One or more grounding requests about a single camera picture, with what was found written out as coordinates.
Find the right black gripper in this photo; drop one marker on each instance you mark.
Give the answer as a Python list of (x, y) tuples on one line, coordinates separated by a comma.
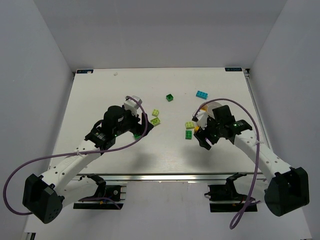
[(204, 135)]

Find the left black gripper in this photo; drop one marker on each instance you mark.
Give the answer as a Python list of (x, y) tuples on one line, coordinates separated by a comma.
[(144, 122)]

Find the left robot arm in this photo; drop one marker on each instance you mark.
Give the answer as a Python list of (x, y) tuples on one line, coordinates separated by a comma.
[(46, 195)]

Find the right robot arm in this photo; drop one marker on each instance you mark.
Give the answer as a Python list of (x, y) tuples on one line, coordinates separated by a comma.
[(288, 187)]

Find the green lego brick left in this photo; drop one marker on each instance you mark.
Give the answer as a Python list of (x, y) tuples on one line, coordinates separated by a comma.
[(136, 136)]

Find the lime lego upper middle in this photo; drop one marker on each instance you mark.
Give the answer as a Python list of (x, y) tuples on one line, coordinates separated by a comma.
[(155, 112)]

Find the green lego near container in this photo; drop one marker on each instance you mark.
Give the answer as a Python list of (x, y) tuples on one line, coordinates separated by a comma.
[(188, 134)]

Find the lime lego near container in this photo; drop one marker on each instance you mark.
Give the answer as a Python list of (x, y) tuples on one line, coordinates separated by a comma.
[(189, 125)]

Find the white divided round container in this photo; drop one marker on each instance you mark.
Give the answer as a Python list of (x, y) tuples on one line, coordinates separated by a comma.
[(210, 107)]

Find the dark green small lego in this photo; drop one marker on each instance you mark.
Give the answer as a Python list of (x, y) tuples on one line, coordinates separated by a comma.
[(169, 97)]

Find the cyan long lego brick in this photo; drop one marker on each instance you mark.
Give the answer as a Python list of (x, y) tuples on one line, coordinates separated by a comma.
[(201, 95)]

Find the right corner blue label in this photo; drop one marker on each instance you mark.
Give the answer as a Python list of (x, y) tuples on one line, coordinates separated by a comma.
[(233, 69)]

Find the corner blue label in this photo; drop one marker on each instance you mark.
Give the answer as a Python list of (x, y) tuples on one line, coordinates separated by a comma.
[(84, 71), (233, 69)]

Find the left corner blue label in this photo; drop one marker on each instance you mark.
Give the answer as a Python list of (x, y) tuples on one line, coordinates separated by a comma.
[(84, 71)]

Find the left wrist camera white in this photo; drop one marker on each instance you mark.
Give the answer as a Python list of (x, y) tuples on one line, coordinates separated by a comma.
[(132, 104)]

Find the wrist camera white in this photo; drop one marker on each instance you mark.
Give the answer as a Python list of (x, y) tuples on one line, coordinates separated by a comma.
[(200, 118), (132, 104)]

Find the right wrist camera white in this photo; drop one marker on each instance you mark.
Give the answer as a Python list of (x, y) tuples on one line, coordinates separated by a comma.
[(200, 118)]

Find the aluminium table rail front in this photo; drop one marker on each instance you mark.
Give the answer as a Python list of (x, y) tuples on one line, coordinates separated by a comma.
[(166, 177)]

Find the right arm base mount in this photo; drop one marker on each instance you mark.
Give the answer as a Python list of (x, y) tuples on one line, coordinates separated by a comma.
[(230, 196)]

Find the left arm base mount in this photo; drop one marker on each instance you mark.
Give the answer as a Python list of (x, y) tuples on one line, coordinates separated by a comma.
[(106, 197)]

